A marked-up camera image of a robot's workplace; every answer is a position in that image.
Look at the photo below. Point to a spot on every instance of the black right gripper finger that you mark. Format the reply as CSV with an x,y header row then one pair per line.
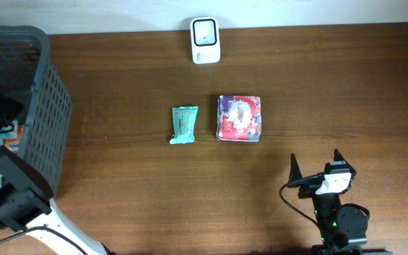
x,y
295,172
339,158

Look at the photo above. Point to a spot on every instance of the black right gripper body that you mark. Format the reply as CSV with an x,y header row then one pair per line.
x,y
310,180

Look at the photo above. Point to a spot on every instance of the pink purple tissue pack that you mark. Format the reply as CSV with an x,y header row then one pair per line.
x,y
239,118

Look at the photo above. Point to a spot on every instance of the teal wet wipes pack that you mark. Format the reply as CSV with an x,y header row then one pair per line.
x,y
184,120

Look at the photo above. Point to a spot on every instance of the orange small tissue pack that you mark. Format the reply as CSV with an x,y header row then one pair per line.
x,y
11,136

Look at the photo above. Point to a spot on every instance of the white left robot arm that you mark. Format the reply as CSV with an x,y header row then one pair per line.
x,y
59,233

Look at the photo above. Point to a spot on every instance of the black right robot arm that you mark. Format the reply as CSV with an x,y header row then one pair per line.
x,y
342,227

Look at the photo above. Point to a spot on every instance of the dark grey plastic basket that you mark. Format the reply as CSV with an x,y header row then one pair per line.
x,y
28,76

